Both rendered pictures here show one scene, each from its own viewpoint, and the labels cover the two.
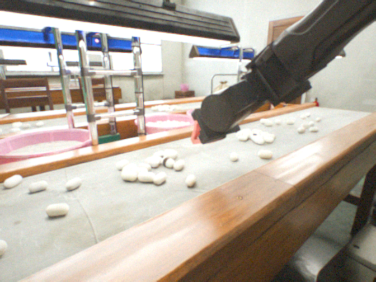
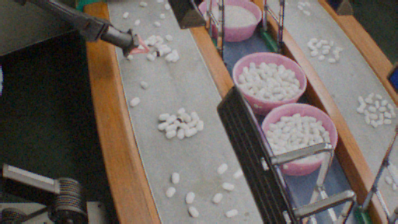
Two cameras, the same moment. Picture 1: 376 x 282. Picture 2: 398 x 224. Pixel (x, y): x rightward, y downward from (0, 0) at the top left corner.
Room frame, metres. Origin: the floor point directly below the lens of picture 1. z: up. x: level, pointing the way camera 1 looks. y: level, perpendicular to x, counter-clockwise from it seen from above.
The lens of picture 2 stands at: (1.27, -1.25, 1.90)
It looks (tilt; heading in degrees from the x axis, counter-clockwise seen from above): 44 degrees down; 115
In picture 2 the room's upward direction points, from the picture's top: straight up
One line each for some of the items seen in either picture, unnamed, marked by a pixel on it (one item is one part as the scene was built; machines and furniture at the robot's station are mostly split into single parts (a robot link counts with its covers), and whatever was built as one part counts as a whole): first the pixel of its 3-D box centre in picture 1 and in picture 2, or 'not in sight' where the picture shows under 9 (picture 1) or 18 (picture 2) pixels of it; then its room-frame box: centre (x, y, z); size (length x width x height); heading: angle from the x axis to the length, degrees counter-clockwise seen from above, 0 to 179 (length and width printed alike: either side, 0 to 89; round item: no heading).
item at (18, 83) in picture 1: (35, 124); not in sight; (2.18, 1.55, 0.45); 0.44 x 0.43 x 0.91; 130
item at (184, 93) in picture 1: (184, 95); not in sight; (6.61, 0.09, 0.32); 0.42 x 0.42 x 0.64; 45
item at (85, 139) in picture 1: (48, 154); (229, 19); (0.62, 0.42, 0.72); 0.27 x 0.27 x 0.10
